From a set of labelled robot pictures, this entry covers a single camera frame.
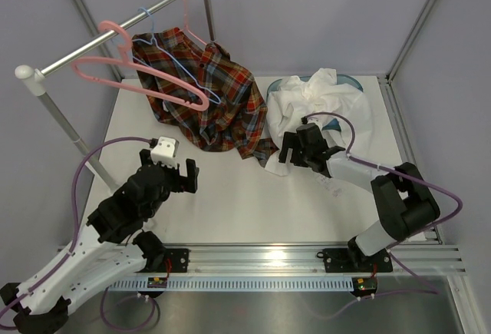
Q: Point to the white shirt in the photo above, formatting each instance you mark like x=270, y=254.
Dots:
x=295, y=98

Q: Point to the teal plastic tub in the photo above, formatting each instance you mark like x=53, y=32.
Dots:
x=341, y=79

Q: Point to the light blue shirt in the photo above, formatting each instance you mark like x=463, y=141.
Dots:
x=333, y=125

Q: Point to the pink hanger on rack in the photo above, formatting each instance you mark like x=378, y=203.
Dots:
x=186, y=24

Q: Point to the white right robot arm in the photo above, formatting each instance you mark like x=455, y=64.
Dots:
x=404, y=204

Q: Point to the white paper tag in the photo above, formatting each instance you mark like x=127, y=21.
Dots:
x=332, y=187

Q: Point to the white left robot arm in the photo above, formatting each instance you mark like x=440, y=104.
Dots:
x=109, y=246

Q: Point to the aluminium frame rail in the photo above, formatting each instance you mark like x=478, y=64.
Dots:
x=277, y=259

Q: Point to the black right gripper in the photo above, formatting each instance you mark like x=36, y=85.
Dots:
x=291, y=140

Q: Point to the metal clothes rack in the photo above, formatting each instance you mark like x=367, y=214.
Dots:
x=32, y=78

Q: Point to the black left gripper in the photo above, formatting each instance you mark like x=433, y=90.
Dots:
x=184, y=183

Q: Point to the red plaid shirt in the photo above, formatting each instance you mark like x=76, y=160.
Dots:
x=236, y=116

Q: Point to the white slotted cable duct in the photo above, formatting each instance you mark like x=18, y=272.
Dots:
x=247, y=284

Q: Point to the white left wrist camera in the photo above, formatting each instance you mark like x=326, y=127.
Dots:
x=164, y=152

